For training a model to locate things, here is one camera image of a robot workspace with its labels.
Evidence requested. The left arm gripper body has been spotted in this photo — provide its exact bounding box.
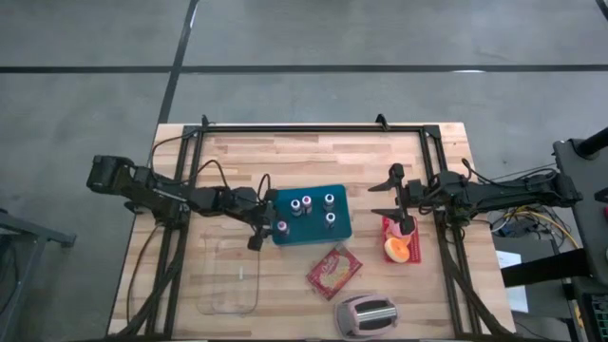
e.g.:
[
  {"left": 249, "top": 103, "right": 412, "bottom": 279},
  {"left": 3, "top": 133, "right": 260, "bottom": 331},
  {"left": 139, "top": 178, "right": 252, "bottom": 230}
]
[{"left": 222, "top": 185, "right": 280, "bottom": 252}]

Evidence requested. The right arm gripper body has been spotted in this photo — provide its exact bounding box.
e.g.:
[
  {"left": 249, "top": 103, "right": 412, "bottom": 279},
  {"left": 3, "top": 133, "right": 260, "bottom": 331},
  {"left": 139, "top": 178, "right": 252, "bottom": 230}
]
[{"left": 388, "top": 162, "right": 432, "bottom": 237}]

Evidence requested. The orange frosted toy donut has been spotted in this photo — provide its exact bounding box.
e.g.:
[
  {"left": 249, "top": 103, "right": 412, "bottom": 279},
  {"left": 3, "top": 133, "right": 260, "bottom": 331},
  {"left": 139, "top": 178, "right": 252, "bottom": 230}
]
[{"left": 383, "top": 236, "right": 412, "bottom": 264}]

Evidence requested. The red plastic basket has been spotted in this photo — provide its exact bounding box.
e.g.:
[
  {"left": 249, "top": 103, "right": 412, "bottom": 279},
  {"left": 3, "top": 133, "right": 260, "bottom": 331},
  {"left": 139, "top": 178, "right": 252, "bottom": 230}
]
[{"left": 381, "top": 214, "right": 423, "bottom": 265}]

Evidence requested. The teal plastic bin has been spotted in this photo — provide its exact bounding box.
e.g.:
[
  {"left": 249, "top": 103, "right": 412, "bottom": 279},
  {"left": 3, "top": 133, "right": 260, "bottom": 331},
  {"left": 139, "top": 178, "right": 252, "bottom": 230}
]
[{"left": 269, "top": 183, "right": 354, "bottom": 247}]

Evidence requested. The red foil snack packet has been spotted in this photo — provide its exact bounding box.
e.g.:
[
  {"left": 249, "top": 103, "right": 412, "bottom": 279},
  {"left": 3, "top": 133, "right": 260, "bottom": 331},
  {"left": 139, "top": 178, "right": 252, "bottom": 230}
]
[{"left": 305, "top": 242, "right": 364, "bottom": 301}]

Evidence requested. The clear plastic container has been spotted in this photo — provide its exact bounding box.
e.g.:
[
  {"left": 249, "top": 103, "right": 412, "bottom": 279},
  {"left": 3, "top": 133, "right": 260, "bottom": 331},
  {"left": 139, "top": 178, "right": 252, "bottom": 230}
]
[{"left": 196, "top": 222, "right": 262, "bottom": 316}]

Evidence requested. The grey chrome toaster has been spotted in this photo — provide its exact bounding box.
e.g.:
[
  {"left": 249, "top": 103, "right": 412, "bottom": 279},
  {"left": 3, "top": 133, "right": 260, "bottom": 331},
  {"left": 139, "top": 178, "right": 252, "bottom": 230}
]
[{"left": 334, "top": 294, "right": 401, "bottom": 341}]

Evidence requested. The white paper sheet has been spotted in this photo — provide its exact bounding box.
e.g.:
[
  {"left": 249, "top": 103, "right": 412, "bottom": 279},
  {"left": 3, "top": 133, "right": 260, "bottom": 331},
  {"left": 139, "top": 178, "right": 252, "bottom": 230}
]
[{"left": 496, "top": 250, "right": 530, "bottom": 314}]

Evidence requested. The black support beam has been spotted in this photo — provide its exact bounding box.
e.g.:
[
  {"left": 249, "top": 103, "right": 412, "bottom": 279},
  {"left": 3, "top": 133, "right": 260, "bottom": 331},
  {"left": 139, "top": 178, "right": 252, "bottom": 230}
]
[{"left": 501, "top": 247, "right": 593, "bottom": 289}]

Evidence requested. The grey equipment cart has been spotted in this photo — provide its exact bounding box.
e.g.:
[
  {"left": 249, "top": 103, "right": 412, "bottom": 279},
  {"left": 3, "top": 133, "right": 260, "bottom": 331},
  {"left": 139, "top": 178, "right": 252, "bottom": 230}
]
[{"left": 552, "top": 125, "right": 608, "bottom": 286}]

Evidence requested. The grey metal table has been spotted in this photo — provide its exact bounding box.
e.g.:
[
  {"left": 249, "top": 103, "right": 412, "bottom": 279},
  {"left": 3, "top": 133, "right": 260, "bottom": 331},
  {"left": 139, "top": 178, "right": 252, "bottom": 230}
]
[{"left": 0, "top": 207, "right": 77, "bottom": 342}]

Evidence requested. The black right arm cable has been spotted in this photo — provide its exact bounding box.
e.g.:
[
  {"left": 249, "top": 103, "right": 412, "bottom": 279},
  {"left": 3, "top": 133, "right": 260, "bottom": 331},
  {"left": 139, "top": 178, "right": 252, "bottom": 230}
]
[{"left": 460, "top": 158, "right": 560, "bottom": 187}]

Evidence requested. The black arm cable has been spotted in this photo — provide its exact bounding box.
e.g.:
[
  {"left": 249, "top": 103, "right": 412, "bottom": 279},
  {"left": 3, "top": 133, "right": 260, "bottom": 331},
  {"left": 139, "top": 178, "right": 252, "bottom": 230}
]
[
  {"left": 147, "top": 132, "right": 273, "bottom": 203},
  {"left": 460, "top": 158, "right": 560, "bottom": 187}
]

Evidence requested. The black aluminium rig frame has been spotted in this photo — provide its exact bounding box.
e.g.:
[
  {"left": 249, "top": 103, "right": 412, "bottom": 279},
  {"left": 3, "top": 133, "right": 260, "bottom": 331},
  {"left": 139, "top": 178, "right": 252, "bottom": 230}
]
[{"left": 113, "top": 123, "right": 517, "bottom": 342}]

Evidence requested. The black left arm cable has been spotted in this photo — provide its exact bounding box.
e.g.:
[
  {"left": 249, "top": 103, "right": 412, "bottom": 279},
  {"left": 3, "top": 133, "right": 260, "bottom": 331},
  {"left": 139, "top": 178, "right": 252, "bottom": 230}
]
[{"left": 147, "top": 132, "right": 273, "bottom": 203}]

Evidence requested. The brown cable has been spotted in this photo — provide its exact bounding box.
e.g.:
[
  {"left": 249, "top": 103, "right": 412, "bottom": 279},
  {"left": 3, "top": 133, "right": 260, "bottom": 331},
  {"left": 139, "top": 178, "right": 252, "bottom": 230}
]
[{"left": 125, "top": 222, "right": 161, "bottom": 329}]

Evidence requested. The coloured cable bundle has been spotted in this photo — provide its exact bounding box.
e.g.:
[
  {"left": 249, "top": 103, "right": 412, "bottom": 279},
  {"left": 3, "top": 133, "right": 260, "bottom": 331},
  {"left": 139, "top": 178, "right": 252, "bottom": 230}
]
[{"left": 488, "top": 203, "right": 583, "bottom": 251}]

